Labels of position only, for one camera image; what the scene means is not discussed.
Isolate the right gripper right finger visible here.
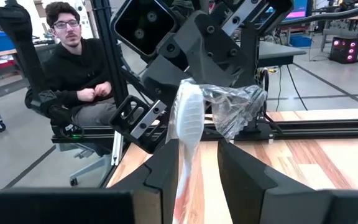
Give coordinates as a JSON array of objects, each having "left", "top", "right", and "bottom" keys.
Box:
[{"left": 218, "top": 139, "right": 358, "bottom": 224}]

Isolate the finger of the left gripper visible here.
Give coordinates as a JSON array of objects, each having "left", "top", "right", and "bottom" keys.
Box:
[
  {"left": 178, "top": 11, "right": 248, "bottom": 88},
  {"left": 143, "top": 57, "right": 195, "bottom": 106}
]

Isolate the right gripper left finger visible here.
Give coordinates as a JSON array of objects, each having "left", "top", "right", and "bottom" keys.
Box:
[{"left": 0, "top": 139, "right": 180, "bottom": 224}]

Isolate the orange toothbrush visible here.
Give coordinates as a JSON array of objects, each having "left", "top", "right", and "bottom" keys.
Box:
[{"left": 166, "top": 77, "right": 269, "bottom": 224}]

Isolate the grey office chair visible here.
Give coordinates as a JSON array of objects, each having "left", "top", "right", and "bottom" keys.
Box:
[{"left": 52, "top": 124, "right": 113, "bottom": 187}]

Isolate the silver aluminium strip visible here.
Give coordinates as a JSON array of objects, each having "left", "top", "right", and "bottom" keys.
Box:
[{"left": 111, "top": 130, "right": 124, "bottom": 166}]

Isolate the dark grey desk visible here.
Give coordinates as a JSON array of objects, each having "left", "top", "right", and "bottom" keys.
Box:
[{"left": 258, "top": 40, "right": 306, "bottom": 68}]

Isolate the blue bin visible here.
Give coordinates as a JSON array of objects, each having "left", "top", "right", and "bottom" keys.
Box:
[{"left": 289, "top": 34, "right": 313, "bottom": 48}]

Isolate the person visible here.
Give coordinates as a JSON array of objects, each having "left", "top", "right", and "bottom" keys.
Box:
[{"left": 25, "top": 1, "right": 127, "bottom": 128}]

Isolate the black lit computer tower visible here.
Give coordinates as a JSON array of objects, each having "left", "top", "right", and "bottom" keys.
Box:
[{"left": 329, "top": 36, "right": 358, "bottom": 65}]

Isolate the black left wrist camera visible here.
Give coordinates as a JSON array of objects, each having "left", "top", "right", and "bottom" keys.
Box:
[{"left": 110, "top": 0, "right": 180, "bottom": 59}]

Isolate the black aluminium table frame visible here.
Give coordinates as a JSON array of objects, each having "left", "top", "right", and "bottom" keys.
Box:
[{"left": 51, "top": 0, "right": 358, "bottom": 146}]

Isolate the black left wrist camera cable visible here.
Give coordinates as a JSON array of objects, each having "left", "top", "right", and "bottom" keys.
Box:
[{"left": 277, "top": 1, "right": 358, "bottom": 29}]

